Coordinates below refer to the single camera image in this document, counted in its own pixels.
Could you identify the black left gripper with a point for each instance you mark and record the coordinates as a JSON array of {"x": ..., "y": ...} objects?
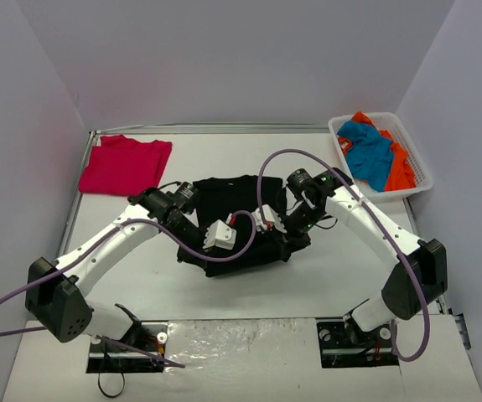
[{"x": 203, "y": 241}]

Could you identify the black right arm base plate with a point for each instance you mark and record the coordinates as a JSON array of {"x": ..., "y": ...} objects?
[{"x": 342, "y": 345}]

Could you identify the red folded t-shirt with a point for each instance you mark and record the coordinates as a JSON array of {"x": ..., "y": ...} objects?
[{"x": 122, "y": 166}]

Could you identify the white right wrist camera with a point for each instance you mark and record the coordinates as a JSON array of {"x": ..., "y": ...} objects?
[{"x": 266, "y": 218}]

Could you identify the white plastic basket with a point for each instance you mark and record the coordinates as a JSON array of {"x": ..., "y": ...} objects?
[{"x": 387, "y": 121}]

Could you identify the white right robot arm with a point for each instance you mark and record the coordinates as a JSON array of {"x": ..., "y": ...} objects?
[{"x": 335, "y": 195}]

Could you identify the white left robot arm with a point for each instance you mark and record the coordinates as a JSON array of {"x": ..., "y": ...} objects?
[{"x": 58, "y": 294}]

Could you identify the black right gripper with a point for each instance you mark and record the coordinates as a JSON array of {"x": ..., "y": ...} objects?
[{"x": 287, "y": 241}]

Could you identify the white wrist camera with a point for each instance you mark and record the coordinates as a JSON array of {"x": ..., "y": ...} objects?
[
  {"x": 220, "y": 235},
  {"x": 266, "y": 218}
]

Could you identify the blue t-shirt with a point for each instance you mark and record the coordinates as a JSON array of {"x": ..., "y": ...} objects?
[{"x": 367, "y": 153}]

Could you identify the orange t-shirt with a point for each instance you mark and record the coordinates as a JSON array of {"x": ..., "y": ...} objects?
[{"x": 401, "y": 176}]

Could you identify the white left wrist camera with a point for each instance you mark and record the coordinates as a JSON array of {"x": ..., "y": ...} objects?
[{"x": 220, "y": 235}]

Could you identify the black t-shirt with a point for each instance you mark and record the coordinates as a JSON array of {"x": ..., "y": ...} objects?
[{"x": 220, "y": 197}]

